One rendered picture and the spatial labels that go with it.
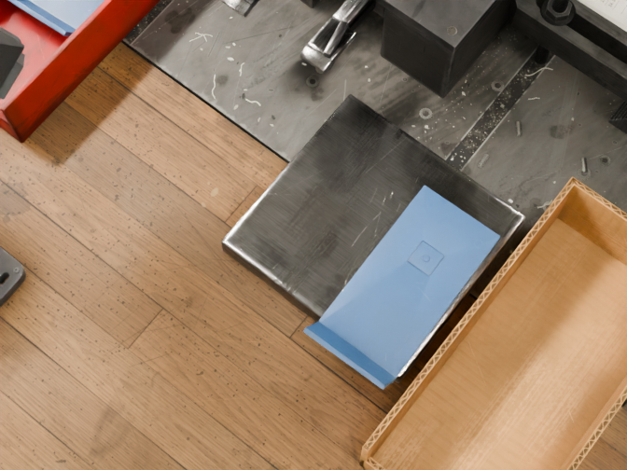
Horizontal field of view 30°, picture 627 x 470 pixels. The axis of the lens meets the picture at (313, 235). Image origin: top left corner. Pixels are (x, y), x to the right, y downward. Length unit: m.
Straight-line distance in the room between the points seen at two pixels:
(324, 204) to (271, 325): 0.10
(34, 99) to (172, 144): 0.11
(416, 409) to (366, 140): 0.21
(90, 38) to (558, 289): 0.41
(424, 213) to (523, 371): 0.14
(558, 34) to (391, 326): 0.25
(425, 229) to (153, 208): 0.21
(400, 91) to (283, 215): 0.15
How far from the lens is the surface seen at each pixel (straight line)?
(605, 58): 0.91
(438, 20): 0.89
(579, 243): 0.92
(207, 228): 0.91
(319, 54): 0.88
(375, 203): 0.89
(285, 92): 0.96
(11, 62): 0.64
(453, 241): 0.88
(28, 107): 0.94
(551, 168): 0.94
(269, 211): 0.89
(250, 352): 0.88
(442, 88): 0.94
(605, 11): 0.96
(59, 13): 1.00
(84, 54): 0.95
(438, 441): 0.86
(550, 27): 0.92
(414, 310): 0.86
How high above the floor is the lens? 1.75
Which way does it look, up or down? 70 degrees down
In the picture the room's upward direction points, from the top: 1 degrees counter-clockwise
